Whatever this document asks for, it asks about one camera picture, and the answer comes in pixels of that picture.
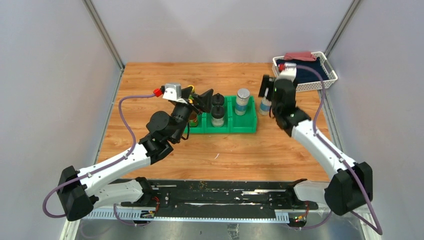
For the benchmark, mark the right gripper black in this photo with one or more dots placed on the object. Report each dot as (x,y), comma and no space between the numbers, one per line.
(268,83)

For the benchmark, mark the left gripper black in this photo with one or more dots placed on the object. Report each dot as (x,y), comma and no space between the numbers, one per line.
(204,100)

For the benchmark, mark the black-spout seasoning jar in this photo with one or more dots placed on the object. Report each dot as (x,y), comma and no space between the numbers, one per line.
(217,116)
(218,100)

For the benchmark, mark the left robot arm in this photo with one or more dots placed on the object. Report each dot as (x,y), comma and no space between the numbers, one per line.
(84,190)

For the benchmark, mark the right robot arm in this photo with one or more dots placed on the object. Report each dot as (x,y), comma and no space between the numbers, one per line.
(351,182)

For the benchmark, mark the silver-lid jar in bin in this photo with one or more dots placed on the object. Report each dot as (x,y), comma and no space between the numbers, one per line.
(241,102)

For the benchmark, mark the green three-compartment plastic bin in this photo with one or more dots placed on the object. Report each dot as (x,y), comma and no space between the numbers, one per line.
(233,123)

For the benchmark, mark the pink folded cloth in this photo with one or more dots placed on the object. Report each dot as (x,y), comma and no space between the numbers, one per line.
(305,56)

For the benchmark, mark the white perforated plastic basket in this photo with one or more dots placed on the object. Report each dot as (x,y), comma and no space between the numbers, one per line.
(308,81)

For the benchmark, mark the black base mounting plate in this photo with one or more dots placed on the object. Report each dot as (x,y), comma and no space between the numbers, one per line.
(215,201)

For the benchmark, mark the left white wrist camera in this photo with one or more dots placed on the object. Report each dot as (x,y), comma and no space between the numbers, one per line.
(171,92)

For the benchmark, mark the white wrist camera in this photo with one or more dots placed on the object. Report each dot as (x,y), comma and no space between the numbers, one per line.
(171,92)
(287,71)

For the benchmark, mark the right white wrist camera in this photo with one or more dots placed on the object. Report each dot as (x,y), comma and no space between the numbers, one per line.
(287,71)

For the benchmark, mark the aluminium rail frame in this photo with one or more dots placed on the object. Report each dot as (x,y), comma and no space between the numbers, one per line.
(324,226)

